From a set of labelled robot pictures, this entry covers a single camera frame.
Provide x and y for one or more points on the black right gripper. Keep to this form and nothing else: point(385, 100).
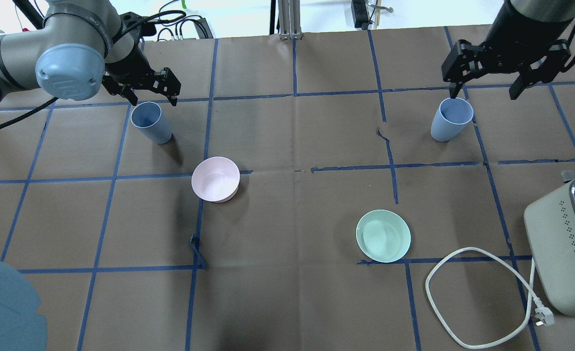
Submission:
point(517, 35)

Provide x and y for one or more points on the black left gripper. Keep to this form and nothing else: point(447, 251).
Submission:
point(123, 66)

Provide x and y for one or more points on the blue cup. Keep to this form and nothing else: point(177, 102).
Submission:
point(451, 117)
point(150, 120)

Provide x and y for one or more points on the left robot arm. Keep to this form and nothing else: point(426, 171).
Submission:
point(83, 46)

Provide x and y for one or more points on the black power adapter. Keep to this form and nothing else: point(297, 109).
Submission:
point(203, 28)

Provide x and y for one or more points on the pink bowl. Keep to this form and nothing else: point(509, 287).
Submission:
point(216, 179)

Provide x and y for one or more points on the cream toaster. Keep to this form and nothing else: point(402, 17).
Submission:
point(550, 227)

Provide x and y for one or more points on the mint green bowl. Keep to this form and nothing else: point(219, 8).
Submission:
point(383, 236)

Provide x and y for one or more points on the aluminium frame post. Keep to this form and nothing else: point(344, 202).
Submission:
point(289, 16)

